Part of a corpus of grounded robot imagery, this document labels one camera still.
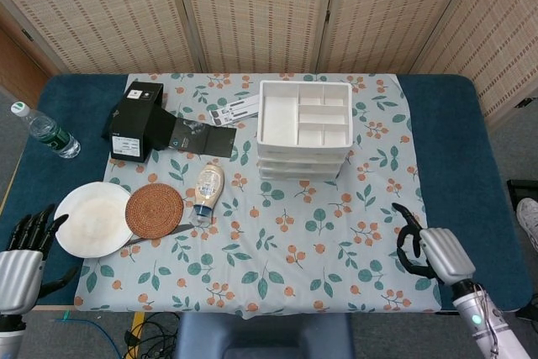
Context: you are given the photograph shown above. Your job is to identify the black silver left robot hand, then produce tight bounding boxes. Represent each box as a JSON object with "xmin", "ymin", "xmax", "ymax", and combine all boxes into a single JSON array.
[{"xmin": 0, "ymin": 203, "xmax": 79, "ymax": 318}]

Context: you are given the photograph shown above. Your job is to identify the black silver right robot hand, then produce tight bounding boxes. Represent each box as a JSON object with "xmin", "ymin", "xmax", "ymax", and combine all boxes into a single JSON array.
[{"xmin": 390, "ymin": 202, "xmax": 477, "ymax": 288}]

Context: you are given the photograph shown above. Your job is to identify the white drawer organizer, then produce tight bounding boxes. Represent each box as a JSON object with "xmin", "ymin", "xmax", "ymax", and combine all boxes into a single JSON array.
[{"xmin": 256, "ymin": 80, "xmax": 353, "ymax": 180}]

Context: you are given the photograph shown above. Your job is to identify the dark blue table cover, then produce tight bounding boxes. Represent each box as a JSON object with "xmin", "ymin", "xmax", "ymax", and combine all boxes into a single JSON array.
[{"xmin": 0, "ymin": 73, "xmax": 533, "ymax": 312}]

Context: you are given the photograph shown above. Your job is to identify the white shoe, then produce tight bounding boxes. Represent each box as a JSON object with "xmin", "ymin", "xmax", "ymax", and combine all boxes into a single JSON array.
[{"xmin": 515, "ymin": 198, "xmax": 538, "ymax": 246}]

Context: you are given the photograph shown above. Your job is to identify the round white plate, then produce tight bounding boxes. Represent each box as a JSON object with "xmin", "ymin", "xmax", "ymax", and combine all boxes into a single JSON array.
[{"xmin": 53, "ymin": 181, "xmax": 135, "ymax": 259}]

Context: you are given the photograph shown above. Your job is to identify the black floor stand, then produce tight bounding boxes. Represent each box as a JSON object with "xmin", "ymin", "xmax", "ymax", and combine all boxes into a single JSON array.
[{"xmin": 506, "ymin": 179, "xmax": 538, "ymax": 209}]

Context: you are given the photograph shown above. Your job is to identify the clear green-label water bottle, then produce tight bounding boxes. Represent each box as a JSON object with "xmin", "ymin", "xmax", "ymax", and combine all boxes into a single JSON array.
[{"xmin": 10, "ymin": 101, "xmax": 82, "ymax": 160}]

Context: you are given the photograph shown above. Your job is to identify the round woven rattan coaster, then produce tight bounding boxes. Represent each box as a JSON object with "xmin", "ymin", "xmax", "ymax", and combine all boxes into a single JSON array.
[{"xmin": 124, "ymin": 182, "xmax": 185, "ymax": 237}]

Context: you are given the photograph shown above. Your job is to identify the floral patterned tablecloth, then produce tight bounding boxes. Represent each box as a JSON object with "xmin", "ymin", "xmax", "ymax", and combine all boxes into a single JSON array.
[{"xmin": 73, "ymin": 71, "xmax": 442, "ymax": 319}]

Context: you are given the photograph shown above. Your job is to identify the metal knife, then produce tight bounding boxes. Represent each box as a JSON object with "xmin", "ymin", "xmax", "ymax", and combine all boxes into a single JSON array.
[{"xmin": 124, "ymin": 224, "xmax": 195, "ymax": 247}]

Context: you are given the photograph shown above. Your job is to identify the black cardboard box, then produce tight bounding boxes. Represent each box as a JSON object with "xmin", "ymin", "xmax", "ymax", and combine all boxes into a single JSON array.
[{"xmin": 101, "ymin": 80, "xmax": 177, "ymax": 163}]

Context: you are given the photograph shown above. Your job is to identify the blue padded seat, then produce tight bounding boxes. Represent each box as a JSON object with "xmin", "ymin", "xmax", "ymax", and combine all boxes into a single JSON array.
[{"xmin": 174, "ymin": 311, "xmax": 356, "ymax": 359}]

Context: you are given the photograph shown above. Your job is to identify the mayonnaise squeeze bottle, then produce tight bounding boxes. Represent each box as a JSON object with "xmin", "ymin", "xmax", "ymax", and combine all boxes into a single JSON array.
[{"xmin": 189, "ymin": 161, "xmax": 226, "ymax": 225}]

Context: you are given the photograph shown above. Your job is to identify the brown wooden door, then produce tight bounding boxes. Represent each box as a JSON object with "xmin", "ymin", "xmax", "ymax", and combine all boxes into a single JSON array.
[{"xmin": 0, "ymin": 18, "xmax": 50, "ymax": 98}]

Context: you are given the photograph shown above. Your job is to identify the black folded card insert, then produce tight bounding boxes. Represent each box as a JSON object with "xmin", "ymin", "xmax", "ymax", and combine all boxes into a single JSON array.
[{"xmin": 153, "ymin": 106, "xmax": 239, "ymax": 161}]

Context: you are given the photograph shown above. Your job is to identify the woven bamboo folding screen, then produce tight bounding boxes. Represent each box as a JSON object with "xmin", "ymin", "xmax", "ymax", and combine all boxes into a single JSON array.
[{"xmin": 0, "ymin": 0, "xmax": 538, "ymax": 120}]

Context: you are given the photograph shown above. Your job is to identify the blue floor cable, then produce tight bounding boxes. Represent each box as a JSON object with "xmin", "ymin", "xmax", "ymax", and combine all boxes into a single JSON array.
[{"xmin": 56, "ymin": 311, "xmax": 127, "ymax": 359}]

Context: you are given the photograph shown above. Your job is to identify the black floor cables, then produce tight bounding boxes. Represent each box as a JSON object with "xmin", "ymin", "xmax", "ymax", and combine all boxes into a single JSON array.
[{"xmin": 124, "ymin": 312, "xmax": 182, "ymax": 359}]

